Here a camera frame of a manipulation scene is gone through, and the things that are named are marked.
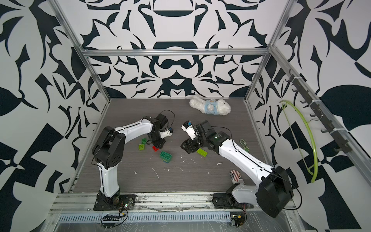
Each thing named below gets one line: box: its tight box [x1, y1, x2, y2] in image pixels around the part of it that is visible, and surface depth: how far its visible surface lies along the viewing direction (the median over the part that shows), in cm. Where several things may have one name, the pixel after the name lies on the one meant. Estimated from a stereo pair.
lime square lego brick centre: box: [138, 143, 145, 151], surface depth 93 cm
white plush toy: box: [188, 95, 231, 116], surface depth 107 cm
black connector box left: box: [101, 216, 120, 224], surface depth 74 cm
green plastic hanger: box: [278, 100, 318, 183], surface depth 64 cm
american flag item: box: [228, 165, 242, 182], surface depth 82 cm
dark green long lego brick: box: [159, 150, 172, 163], surface depth 85 cm
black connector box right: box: [230, 214, 245, 227], surface depth 73 cm
